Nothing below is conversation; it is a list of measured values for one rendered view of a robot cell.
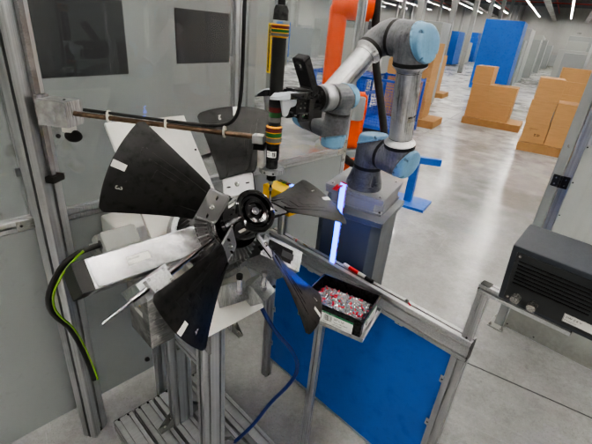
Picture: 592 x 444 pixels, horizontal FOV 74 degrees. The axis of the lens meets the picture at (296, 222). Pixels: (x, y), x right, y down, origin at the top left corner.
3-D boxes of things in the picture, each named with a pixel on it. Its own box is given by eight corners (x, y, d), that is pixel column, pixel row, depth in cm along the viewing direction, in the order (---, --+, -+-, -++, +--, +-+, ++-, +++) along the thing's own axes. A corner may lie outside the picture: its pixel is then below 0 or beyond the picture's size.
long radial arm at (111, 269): (179, 236, 118) (195, 225, 110) (188, 259, 118) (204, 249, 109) (75, 269, 99) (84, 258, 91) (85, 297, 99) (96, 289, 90)
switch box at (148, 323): (154, 316, 152) (150, 268, 142) (175, 337, 143) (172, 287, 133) (131, 326, 146) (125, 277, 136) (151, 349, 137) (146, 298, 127)
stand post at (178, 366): (171, 432, 176) (151, 192, 125) (188, 420, 182) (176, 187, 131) (176, 439, 174) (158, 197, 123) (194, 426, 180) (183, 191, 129)
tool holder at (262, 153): (248, 173, 107) (249, 136, 102) (255, 165, 113) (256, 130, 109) (281, 177, 106) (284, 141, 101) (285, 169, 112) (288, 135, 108)
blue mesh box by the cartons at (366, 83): (348, 129, 747) (356, 74, 703) (376, 120, 842) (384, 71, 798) (392, 139, 704) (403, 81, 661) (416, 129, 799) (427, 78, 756)
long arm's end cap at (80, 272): (75, 269, 99) (84, 258, 91) (85, 297, 99) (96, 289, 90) (62, 273, 97) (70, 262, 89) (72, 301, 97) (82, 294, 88)
